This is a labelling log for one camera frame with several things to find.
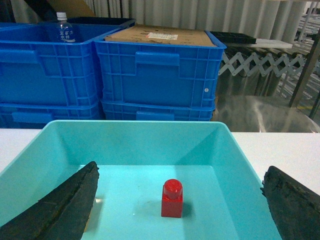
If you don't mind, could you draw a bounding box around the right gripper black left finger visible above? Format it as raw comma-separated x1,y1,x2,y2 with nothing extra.
0,161,100,240

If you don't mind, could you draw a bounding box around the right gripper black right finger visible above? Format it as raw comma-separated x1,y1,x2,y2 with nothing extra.
260,165,320,240

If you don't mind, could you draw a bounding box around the red toy block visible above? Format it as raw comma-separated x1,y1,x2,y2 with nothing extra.
160,178,184,218

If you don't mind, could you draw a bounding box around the light turquoise plastic tray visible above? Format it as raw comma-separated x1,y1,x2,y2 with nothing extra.
0,120,280,240

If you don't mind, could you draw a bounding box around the lower left blue crate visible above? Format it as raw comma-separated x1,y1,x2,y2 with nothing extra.
0,102,105,129

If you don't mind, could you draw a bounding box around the lower right blue crate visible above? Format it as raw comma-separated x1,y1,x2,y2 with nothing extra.
101,100,215,122

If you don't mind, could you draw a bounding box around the expandable roller conveyor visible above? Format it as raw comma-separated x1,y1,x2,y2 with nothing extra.
216,44,310,99

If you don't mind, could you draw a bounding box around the blue crate with bottle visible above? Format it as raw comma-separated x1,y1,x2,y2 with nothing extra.
0,22,120,108

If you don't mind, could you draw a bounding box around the blue crate with cardboard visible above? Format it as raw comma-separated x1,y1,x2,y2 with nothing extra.
95,30,226,108

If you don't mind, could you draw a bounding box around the white foam board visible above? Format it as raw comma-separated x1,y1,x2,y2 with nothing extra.
225,38,293,49

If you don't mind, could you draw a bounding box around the clear plastic water bottle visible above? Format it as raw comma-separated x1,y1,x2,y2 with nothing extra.
48,12,77,44

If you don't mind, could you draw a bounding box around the black tray on conveyor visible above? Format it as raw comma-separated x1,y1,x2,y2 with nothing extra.
210,31,257,44

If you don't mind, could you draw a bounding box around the brown cardboard sheet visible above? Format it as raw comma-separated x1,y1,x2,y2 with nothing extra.
104,24,217,47

